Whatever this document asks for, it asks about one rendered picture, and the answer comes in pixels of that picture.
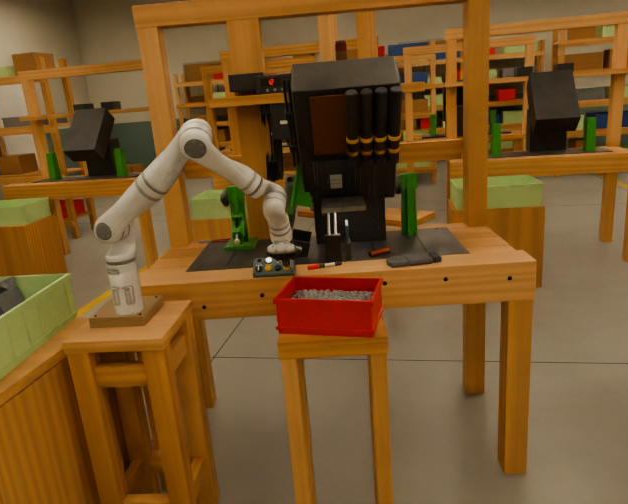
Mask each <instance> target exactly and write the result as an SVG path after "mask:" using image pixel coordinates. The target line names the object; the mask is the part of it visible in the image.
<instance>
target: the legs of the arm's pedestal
mask: <svg viewBox="0 0 628 504"><path fill-rule="evenodd" d="M135 352H142V357H143V361H136V357H135ZM67 357H68V362H69V366H70V370H71V375H72V379H73V383H74V388H75V392H76V397H77V401H78V405H79V410H80V414H81V419H82V423H83V427H84V432H85V436H86V441H87V445H88V449H89V454H90V458H91V462H92V467H93V471H94V476H95V480H96V484H97V489H98V493H99V498H100V502H101V504H197V502H198V504H217V503H218V500H219V497H220V495H219V489H218V482H217V475H216V469H215V462H214V456H213V449H212V442H211V436H210V429H209V423H208V416H207V410H206V403H205V396H204V390H203V383H202V377H201V370H200V363H199V357H198V350H197V344H196V337H195V331H194V324H193V317H192V312H191V313H190V315H189V316H188V317H187V319H186V320H185V321H184V323H183V324H182V326H181V327H180V328H179V330H178V331H177V332H176V334H175V335H174V337H173V338H172V339H171V341H170V342H169V343H168V345H167V346H166V348H165V349H164V350H150V351H126V352H101V353H76V354H67ZM175 371H176V373H175ZM176 376H177V379H176ZM177 382H178V385H177ZM141 386H148V389H149V395H150V400H151V405H152V411H153V416H154V422H155V427H156V433H157V438H158V443H159V449H160V450H153V448H152V442H151V437H150V432H149V426H148V421H147V416H146V410H145V405H144V400H143V394H142V389H141ZM107 387H115V392H116V397H117V402H118V407H119V412H120V417H121V422H122V427H123V431H124V436H125V441H126V446H127V451H128V456H129V461H130V465H129V467H128V468H127V470H126V472H125V473H124V468H123V463H122V458H121V453H120V449H119V444H118V439H117V434H116V429H115V425H114V420H113V415H112V410H111V405H110V401H109V396H108V391H107ZM178 388H179V391H178ZM179 394H180V397H179ZM180 400H181V403H180ZM181 406H182V409H181ZM182 412H183V415H182ZM183 418H184V421H183ZM184 424H185V427H184ZM185 430H186V433H185ZM186 436H187V439H186ZM187 442H188V445H187ZM188 448H189V449H188ZM157 471H164V476H165V481H166V487H167V492H168V493H161V490H160V485H159V479H158V474H157ZM135 493H136V494H135ZM196 498H197V499H196Z"/></svg>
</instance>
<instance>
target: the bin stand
mask: <svg viewBox="0 0 628 504"><path fill-rule="evenodd" d="M277 346H278V356H279V360H281V366H282V376H283V386H284V395H285V405H286V414H287V424H288V433H289V443H290V453H291V462H292V472H293V481H294V491H295V501H296V504H316V490H315V479H314V468H313V457H312V446H311V435H310V424H309V413H308V402H307V391H306V380H305V369H304V359H307V358H324V357H342V356H359V355H367V360H368V379H369V397H370V416H371V434H372V453H373V471H374V490H375V501H376V504H393V486H392V462H391V439H390V415H389V392H388V368H387V354H388V353H389V350H388V335H387V331H386V327H385V323H384V319H383V315H382V314H381V317H380V320H379V322H378V325H377V328H376V330H375V333H374V336H373V338H364V337H343V336H321V335H300V334H279V337H278V342H277Z"/></svg>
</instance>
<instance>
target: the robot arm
mask: <svg viewBox="0 0 628 504"><path fill-rule="evenodd" d="M212 142H213V134H212V129H211V127H210V125H209V124H208V123H207V122H206V121H205V120H203V119H198V118H197V119H191V120H189V121H187V122H186V123H184V124H183V125H182V127H181V128H180V130H179V131H178V132H177V134H176V135H175V137H174V138H173V140H172V141H171V142H170V144H169V145H168V146H167V147H166V148H165V150H164V151H163V152H162V153H160V154H159V155H158V156H157V157H156V158H155V159H154V160H153V162H152V163H151V164H150V165H149V166H148V167H147V168H146V169H145V170H144V171H143V172H142V173H141V174H140V175H139V176H138V177H137V178H136V180H135V181H134V182H133V183H132V185H131V186H130V187H129V188H128V189H127V190H126V191H125V193H124V194H123V195H122V196H121V198H120V199H119V200H118V201H117V202H116V203H115V204H114V205H113V206H112V207H111V208H110V209H109V210H107V211H106V212H105V213H104V214H103V215H101V216H100V217H99V218H98V219H97V220H96V222H95V225H94V234H95V237H96V238H97V240H99V241H100V242H102V243H105V244H111V245H110V248H109V250H108V252H107V253H106V255H105V261H106V266H107V271H108V277H109V282H110V287H111V293H112V298H113V303H114V308H115V313H116V316H123V315H135V314H136V313H138V312H140V311H142V310H143V309H144V303H143V297H142V292H141V286H140V280H139V274H138V268H137V262H136V256H135V253H136V249H137V246H136V237H135V229H134V224H133V220H134V219H135V218H137V217H138V216H139V215H141V214H142V213H144V212H145V211H147V210H148V209H150V208H151V207H152V206H154V205H155V204H156V203H157V202H159V201H160V200H161V199H162V198H163V197H164V195H165V194H166V193H167V192H168V191H169V190H170V189H171V187H172V186H173V185H174V183H175V181H176V180H177V178H178V176H179V174H180V172H181V171H182V169H183V167H184V166H185V164H186V163H187V161H188V160H189V159H190V160H192V161H194V162H196V163H198V164H200V165H202V166H203V167H205V168H207V169H209V170H211V171H213V172H214V173H216V174H218V175H220V176H221V177H223V178H225V179H226V180H228V181H229V182H231V183H232V184H233V185H235V186H236V187H237V188H239V189H240V190H241V191H243V192H244V193H245V194H247V195H248V196H249V197H251V198H253V199H256V198H259V197H260V196H261V195H263V196H264V202H263V214H264V216H265V218H266V220H267V221H268V225H269V233H270V238H271V243H272V244H271V245H269V246H268V247H267V255H268V256H270V257H272V258H273V259H275V260H277V261H279V260H281V261H282V263H283V266H285V267H289V266H290V260H294V259H295V258H296V257H297V256H298V255H299V254H300V253H301V252H302V246H301V245H299V246H296V244H295V243H294V241H293V235H292V229H291V226H290V222H289V217H288V214H287V213H286V212H285V206H286V200H287V194H286V192H285V190H284V189H283V188H282V187H281V186H279V185H277V184H275V183H273V182H270V181H268V180H265V179H263V178H262V177H261V176H260V175H258V174H257V173H256V172H255V171H253V170H252V169H251V168H249V167H248V166H246V165H244V164H242V163H239V162H236V161H234V160H231V159H229V158H228V157H226V156H225V155H223V154H222V153H221V152H220V151H219V150H218V149H217V148H216V147H215V146H214V145H213V144H212ZM275 255H276V256H275ZM285 255H286V257H285Z"/></svg>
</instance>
